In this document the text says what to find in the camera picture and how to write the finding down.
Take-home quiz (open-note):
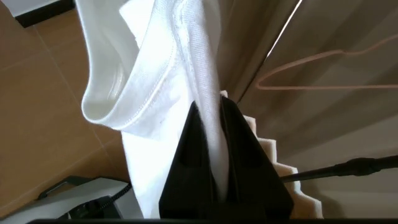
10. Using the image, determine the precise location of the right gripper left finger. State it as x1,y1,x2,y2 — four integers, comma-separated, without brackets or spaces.
159,101,219,219

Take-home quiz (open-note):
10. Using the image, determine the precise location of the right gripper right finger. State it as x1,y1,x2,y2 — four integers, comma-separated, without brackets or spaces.
220,96,295,219

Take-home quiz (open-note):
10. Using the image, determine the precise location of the pink clothes hanger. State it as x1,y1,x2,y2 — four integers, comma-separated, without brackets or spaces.
255,33,398,91

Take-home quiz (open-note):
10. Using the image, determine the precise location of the white printed t-shirt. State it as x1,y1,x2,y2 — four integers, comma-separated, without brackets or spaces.
74,0,231,219

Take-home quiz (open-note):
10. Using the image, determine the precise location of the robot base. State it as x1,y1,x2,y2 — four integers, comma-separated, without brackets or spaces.
0,175,144,220

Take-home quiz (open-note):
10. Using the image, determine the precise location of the black clothes rack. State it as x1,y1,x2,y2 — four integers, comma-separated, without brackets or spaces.
279,154,398,184

